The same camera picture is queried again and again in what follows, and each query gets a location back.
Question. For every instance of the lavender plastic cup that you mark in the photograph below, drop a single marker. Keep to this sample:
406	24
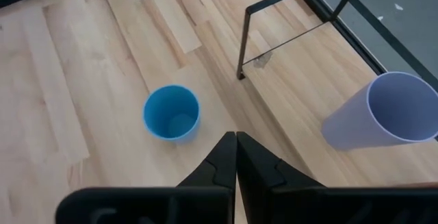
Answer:
356	124

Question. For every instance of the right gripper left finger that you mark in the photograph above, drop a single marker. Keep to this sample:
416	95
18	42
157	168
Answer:
219	165

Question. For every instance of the blue plastic cup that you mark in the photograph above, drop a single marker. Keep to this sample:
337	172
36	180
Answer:
171	114

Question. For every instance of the wooden shelf with black frame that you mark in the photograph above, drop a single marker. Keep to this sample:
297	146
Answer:
308	90

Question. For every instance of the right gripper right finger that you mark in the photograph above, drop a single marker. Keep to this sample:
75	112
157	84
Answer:
260	165

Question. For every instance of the black aluminium table frame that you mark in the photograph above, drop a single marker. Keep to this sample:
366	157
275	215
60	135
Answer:
345	28

